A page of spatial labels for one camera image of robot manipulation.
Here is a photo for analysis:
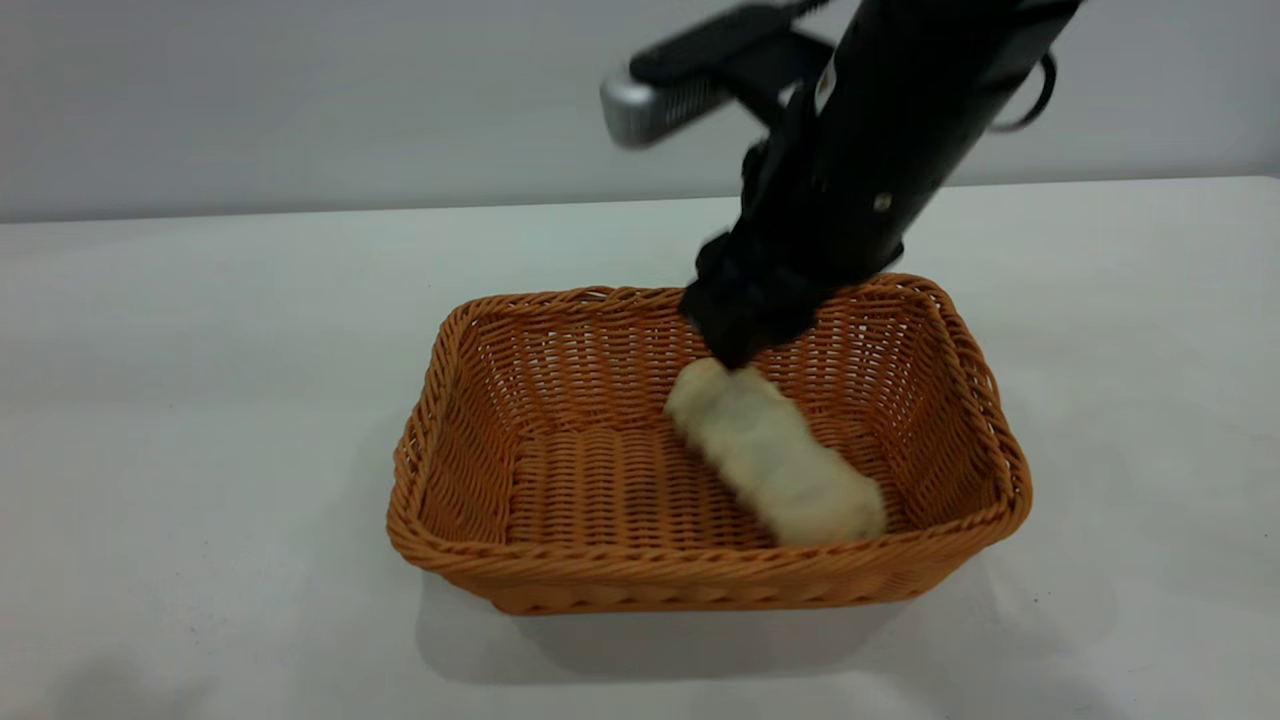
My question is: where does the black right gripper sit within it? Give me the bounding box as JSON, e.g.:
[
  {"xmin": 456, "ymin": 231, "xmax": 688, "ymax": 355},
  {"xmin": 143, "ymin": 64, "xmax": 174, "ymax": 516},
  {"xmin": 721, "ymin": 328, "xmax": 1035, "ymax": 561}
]
[{"xmin": 680, "ymin": 0, "xmax": 1086, "ymax": 371}]

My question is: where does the striped orange bread roll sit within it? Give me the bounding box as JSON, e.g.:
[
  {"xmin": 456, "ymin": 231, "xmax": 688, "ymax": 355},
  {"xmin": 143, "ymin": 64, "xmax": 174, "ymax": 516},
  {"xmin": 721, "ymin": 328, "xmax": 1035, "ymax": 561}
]
[{"xmin": 665, "ymin": 358, "xmax": 888, "ymax": 546}]

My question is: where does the orange woven wicker basket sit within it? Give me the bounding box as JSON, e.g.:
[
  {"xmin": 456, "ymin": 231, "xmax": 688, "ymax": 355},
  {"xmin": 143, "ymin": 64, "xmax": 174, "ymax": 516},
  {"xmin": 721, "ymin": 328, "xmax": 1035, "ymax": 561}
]
[{"xmin": 386, "ymin": 272, "xmax": 1032, "ymax": 615}]

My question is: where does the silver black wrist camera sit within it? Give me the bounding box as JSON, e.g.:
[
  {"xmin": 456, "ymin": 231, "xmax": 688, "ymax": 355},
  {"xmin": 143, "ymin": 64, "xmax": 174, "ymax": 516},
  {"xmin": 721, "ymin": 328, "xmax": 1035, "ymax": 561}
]
[{"xmin": 600, "ymin": 3, "xmax": 836, "ymax": 149}]

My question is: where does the black cable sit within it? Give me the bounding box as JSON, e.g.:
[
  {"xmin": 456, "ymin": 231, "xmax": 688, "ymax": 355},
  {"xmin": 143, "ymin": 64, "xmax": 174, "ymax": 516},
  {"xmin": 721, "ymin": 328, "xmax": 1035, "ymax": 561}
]
[{"xmin": 990, "ymin": 50, "xmax": 1058, "ymax": 134}]

